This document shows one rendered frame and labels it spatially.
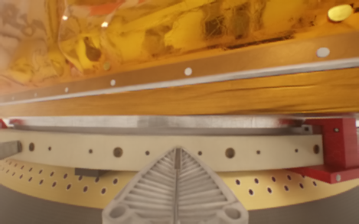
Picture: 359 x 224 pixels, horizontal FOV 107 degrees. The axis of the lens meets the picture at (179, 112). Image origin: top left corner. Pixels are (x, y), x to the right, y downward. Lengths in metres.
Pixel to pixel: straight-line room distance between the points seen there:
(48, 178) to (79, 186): 0.07
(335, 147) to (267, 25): 0.21
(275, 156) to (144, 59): 0.26
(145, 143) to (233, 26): 0.19
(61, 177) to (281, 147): 0.36
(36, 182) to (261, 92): 0.39
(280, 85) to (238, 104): 0.05
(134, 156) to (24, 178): 0.25
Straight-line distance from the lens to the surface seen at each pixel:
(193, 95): 0.20
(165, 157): 0.16
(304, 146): 0.29
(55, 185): 0.33
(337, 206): 0.39
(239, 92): 0.20
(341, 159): 0.32
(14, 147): 0.35
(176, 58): 0.23
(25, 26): 0.59
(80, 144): 0.25
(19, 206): 0.39
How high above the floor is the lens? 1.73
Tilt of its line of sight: 4 degrees up
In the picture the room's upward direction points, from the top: straight up
